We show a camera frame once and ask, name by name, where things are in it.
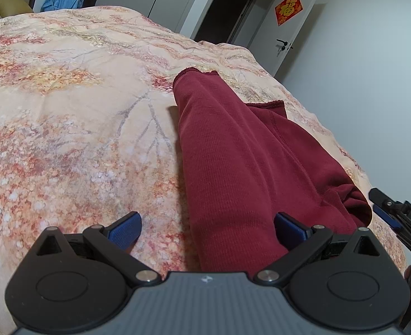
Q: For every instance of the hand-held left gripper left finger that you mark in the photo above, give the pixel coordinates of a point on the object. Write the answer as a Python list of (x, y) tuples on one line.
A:
[(126, 232)]

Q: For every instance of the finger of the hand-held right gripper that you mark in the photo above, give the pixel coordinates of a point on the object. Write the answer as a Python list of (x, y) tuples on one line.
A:
[(383, 206)]

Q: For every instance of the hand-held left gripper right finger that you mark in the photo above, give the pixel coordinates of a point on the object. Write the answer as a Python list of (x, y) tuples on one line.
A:
[(290, 231)]

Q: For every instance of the maroon long-sleeve shirt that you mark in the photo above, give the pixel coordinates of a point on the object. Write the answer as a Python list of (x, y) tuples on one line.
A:
[(233, 164)]

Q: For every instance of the floral beige blanket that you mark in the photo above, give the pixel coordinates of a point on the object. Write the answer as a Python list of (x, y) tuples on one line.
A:
[(69, 111)]

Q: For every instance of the white door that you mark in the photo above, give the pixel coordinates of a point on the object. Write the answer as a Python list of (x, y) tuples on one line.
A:
[(306, 17)]

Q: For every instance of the red door decoration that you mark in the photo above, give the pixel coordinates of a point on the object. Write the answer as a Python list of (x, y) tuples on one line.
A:
[(288, 8)]

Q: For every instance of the white wardrobe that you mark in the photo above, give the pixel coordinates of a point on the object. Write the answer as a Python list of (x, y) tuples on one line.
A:
[(156, 3)]

